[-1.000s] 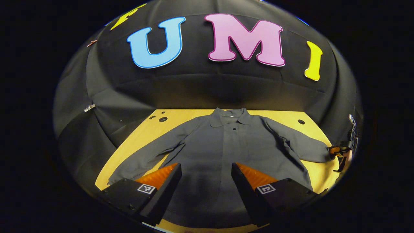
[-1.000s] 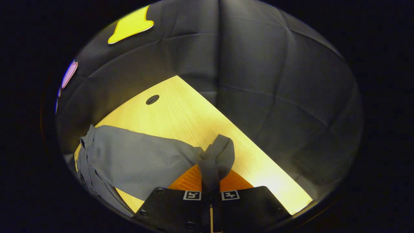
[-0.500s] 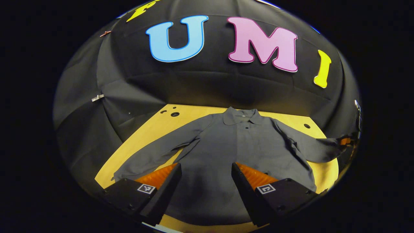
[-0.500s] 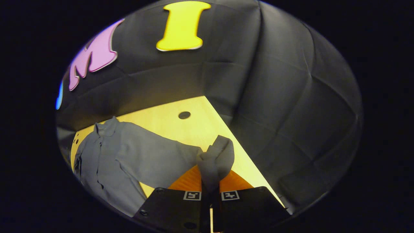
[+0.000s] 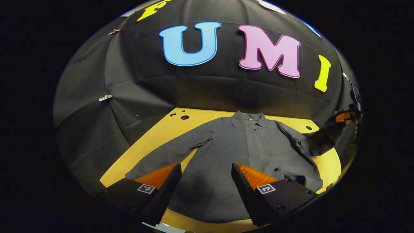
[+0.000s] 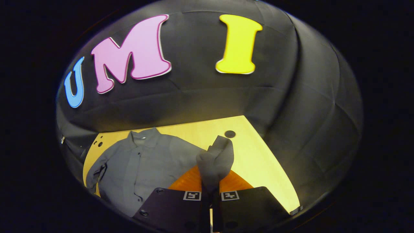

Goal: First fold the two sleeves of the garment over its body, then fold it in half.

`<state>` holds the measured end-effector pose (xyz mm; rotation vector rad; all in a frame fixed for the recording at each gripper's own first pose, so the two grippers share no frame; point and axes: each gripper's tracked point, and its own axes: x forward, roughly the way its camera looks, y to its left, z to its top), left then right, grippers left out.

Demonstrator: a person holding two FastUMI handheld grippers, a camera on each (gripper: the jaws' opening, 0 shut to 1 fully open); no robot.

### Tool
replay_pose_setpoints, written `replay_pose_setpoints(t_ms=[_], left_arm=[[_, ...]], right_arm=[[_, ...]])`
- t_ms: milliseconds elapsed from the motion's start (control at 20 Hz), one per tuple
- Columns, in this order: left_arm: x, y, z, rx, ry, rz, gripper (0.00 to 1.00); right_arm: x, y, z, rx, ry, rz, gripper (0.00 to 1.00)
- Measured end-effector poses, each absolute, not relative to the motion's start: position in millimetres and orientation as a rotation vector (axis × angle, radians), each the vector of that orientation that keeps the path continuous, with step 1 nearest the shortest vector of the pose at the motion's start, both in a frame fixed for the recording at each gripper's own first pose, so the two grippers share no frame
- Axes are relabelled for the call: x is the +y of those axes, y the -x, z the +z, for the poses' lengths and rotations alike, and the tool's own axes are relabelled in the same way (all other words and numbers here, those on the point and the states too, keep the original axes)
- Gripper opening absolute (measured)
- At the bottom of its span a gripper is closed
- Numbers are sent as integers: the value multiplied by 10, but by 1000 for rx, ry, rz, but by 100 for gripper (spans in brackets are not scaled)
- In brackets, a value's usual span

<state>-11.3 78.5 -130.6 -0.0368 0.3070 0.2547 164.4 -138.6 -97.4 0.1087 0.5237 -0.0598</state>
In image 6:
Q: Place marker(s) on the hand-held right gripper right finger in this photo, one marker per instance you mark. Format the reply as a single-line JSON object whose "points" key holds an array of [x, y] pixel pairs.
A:
{"points": [[245, 210]]}

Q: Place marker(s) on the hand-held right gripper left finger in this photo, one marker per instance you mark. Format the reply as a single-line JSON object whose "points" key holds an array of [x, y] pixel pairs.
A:
{"points": [[174, 210]]}

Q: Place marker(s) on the grey button shirt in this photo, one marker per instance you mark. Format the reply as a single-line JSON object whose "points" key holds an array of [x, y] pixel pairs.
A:
{"points": [[152, 161]]}

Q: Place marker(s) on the black backdrop cloth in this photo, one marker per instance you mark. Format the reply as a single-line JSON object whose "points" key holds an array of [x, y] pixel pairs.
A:
{"points": [[200, 97]]}

